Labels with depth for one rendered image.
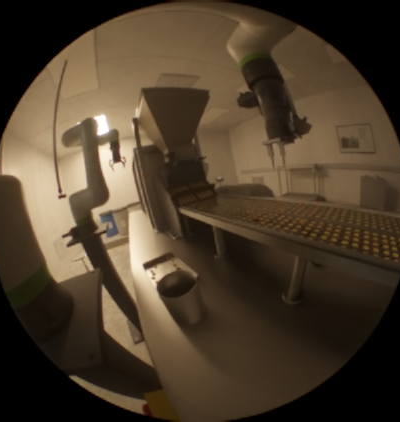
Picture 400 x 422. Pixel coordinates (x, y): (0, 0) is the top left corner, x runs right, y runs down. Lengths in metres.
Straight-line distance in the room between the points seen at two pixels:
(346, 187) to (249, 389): 3.98
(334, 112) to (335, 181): 1.67
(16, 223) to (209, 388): 0.36
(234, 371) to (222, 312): 0.13
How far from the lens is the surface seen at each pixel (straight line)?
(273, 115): 0.33
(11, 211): 0.26
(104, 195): 0.79
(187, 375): 0.28
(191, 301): 0.27
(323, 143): 4.07
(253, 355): 0.28
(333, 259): 0.22
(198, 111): 0.79
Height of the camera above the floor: 1.07
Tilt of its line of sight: 14 degrees down
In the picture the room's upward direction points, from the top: 12 degrees counter-clockwise
